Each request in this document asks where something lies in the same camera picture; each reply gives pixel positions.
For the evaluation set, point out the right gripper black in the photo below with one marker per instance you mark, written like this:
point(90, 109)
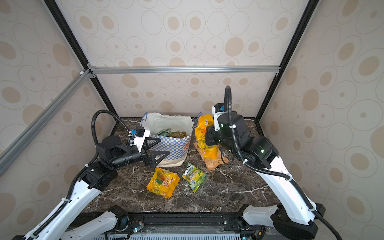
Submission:
point(210, 133)

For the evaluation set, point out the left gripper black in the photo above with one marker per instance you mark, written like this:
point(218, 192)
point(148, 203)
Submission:
point(149, 160)

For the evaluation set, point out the brown kraft snack pouch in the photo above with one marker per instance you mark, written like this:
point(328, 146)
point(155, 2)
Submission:
point(211, 164)

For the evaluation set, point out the yellow orange snack bag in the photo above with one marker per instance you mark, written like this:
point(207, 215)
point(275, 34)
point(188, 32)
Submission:
point(163, 183)

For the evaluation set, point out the blue checkered paper bag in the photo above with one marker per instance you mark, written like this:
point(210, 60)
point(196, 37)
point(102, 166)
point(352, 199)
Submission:
point(178, 147)

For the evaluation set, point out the green spring tea candy bag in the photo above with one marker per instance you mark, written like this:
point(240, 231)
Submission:
point(194, 176)

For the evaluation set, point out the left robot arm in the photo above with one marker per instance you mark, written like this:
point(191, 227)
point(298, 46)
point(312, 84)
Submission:
point(111, 155)

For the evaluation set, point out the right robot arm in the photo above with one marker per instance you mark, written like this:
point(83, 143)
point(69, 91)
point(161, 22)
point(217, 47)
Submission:
point(295, 216)

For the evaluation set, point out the green snack pack in bag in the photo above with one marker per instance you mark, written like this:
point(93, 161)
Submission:
point(172, 134)

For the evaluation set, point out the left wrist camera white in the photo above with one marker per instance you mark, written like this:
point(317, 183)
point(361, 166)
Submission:
point(138, 137)

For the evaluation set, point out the horizontal aluminium back rail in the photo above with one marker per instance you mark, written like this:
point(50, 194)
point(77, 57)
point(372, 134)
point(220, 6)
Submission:
point(95, 71)

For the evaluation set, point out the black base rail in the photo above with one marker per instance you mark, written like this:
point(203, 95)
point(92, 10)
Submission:
point(180, 226)

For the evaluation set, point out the aluminium left side rail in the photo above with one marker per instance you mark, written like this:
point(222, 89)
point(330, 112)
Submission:
point(28, 135)

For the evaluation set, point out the black frame post right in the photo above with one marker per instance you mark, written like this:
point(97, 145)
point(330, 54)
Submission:
point(302, 25)

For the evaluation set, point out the black frame post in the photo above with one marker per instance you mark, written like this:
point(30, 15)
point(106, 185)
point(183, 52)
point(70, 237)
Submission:
point(66, 30)
point(302, 25)

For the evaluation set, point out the black frame post left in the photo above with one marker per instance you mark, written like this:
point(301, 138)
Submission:
point(66, 30)

